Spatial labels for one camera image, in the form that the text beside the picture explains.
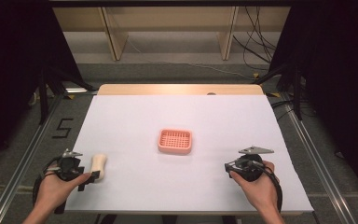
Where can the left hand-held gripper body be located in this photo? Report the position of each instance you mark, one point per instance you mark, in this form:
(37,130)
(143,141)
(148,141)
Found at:
(67,168)

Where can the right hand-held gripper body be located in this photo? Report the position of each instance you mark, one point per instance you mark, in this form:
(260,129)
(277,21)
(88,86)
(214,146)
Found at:
(250,166)

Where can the person's right hand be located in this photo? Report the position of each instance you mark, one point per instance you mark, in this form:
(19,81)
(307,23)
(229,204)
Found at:
(258,189)

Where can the person's left hand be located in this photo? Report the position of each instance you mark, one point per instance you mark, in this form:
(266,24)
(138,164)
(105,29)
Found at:
(56,191)

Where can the pink slotted soap dish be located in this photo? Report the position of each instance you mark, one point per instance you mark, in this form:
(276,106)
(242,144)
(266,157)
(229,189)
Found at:
(175,142)

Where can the white table sheet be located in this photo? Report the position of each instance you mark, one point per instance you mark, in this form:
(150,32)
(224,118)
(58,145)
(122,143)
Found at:
(180,112)

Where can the black metal stand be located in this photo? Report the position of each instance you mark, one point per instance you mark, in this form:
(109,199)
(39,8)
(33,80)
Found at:
(293,84)
(48,90)

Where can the light wooden table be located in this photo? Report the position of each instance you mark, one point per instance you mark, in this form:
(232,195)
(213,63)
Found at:
(155,89)

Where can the black curtain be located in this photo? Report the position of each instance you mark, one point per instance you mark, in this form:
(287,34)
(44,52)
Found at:
(15,62)
(338,77)

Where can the beige wooden desk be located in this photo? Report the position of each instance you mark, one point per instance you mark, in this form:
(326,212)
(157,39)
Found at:
(167,18)

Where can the aluminium floor rail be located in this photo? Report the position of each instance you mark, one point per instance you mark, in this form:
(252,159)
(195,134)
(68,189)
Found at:
(21,161)
(320,165)

